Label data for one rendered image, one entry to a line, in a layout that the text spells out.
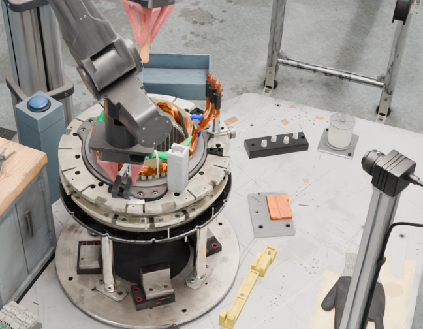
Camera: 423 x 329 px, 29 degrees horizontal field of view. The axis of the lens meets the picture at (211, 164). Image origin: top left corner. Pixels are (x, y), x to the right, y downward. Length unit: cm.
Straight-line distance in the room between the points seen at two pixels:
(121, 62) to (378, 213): 42
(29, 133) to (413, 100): 209
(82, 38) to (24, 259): 65
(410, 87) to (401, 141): 151
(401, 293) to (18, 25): 99
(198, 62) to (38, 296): 61
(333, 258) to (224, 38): 209
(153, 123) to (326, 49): 259
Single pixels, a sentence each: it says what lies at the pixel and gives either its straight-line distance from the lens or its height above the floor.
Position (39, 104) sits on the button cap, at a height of 104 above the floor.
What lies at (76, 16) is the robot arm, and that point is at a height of 151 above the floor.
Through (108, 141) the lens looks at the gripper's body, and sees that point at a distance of 129.
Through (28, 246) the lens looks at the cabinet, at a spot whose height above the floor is 88.
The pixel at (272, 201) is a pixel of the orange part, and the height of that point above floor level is 80.
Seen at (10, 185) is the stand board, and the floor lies 106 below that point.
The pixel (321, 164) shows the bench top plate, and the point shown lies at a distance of 198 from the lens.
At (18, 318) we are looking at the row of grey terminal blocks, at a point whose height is 82.
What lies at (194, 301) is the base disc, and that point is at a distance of 166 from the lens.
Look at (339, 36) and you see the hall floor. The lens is 382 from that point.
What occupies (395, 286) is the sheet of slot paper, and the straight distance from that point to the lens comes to 177.
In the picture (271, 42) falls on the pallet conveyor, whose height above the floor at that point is 23.
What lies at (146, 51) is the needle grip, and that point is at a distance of 139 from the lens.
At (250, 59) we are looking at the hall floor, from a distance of 361.
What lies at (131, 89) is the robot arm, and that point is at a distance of 119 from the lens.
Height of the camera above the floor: 213
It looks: 44 degrees down
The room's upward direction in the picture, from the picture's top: 3 degrees clockwise
